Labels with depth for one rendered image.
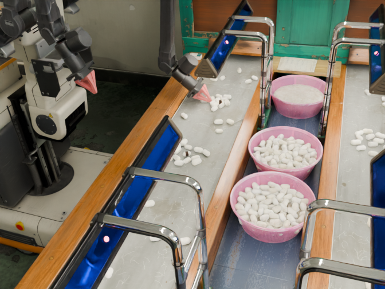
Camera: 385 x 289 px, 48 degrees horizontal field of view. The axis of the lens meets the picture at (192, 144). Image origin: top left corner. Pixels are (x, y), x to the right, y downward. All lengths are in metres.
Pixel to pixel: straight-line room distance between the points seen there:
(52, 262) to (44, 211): 0.92
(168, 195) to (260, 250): 0.35
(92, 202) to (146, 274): 0.34
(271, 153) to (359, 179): 0.32
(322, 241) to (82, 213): 0.73
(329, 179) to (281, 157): 0.21
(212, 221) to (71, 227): 0.43
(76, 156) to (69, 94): 0.59
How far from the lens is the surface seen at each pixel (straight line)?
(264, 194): 1.46
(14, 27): 1.58
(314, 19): 2.18
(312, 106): 1.90
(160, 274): 1.25
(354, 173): 1.59
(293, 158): 1.63
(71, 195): 2.26
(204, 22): 2.29
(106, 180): 1.52
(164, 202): 1.44
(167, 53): 1.83
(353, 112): 1.91
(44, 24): 1.52
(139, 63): 3.60
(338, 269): 0.79
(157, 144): 1.08
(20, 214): 2.26
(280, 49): 2.24
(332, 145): 1.66
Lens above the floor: 1.73
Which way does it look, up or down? 36 degrees down
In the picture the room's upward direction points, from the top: 4 degrees counter-clockwise
